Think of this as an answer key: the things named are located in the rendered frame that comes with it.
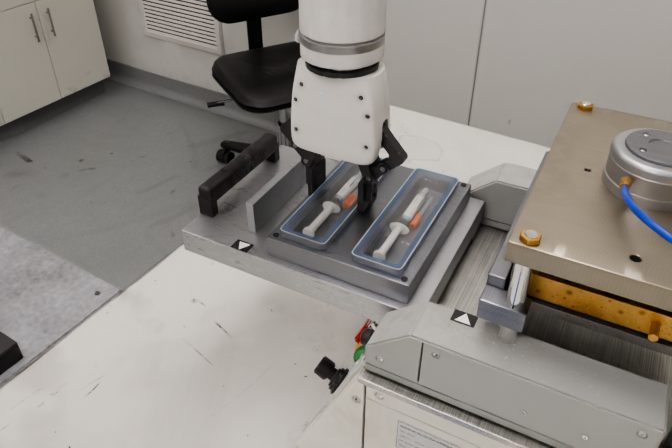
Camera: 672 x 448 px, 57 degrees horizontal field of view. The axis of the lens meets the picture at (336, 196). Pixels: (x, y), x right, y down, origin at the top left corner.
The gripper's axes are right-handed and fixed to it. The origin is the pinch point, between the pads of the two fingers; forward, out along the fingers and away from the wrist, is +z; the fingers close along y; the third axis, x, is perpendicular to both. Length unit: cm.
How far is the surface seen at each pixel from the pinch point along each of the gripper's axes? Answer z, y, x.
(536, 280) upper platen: -4.0, 23.8, -10.2
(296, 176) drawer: 2.1, -7.2, 2.0
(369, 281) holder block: 3.1, 8.3, -9.9
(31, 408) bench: 26.5, -29.3, -27.5
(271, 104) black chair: 56, -80, 105
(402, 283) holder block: 1.9, 11.8, -9.8
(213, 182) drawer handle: 0.4, -13.8, -5.8
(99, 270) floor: 102, -117, 49
